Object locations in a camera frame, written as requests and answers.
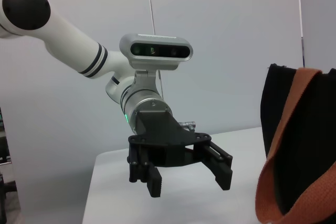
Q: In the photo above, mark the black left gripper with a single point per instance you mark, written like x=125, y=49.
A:
x=162, y=140

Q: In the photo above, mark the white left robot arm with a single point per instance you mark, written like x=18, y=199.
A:
x=65, y=35

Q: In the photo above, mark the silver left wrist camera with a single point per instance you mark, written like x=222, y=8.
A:
x=157, y=50

